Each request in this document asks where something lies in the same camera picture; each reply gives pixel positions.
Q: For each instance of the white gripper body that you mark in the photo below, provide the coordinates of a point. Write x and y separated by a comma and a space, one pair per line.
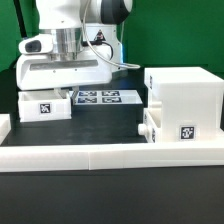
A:
36, 72

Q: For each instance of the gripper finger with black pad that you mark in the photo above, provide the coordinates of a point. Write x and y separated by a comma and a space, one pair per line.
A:
58, 92
75, 91

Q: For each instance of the white drawer with knob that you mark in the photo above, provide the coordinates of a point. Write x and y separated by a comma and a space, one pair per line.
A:
150, 128

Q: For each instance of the white drawer cabinet box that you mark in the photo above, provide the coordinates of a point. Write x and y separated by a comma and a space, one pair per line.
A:
187, 101

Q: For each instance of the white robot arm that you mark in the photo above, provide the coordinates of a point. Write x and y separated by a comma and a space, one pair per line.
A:
62, 55

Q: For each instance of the fiducial marker sheet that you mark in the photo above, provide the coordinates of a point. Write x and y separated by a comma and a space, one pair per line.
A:
106, 97

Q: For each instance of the black pole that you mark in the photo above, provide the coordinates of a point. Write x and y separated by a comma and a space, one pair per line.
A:
20, 18

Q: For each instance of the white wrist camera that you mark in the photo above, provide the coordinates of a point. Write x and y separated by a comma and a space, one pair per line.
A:
40, 44

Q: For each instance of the white boundary frame wall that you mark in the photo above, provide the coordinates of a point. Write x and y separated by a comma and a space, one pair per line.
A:
108, 156

